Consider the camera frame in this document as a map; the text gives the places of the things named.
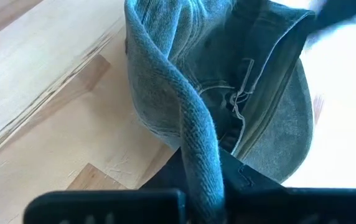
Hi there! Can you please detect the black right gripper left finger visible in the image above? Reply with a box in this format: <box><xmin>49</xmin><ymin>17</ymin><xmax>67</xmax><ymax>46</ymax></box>
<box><xmin>23</xmin><ymin>148</ymin><xmax>187</xmax><ymax>224</ymax></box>

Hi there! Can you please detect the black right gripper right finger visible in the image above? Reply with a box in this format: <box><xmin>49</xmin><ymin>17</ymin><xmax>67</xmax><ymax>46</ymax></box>
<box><xmin>218</xmin><ymin>148</ymin><xmax>356</xmax><ymax>224</ymax></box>

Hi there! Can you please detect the grey-green denim cap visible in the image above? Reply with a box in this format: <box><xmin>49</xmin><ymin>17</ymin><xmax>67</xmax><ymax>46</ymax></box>
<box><xmin>124</xmin><ymin>0</ymin><xmax>316</xmax><ymax>224</ymax></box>

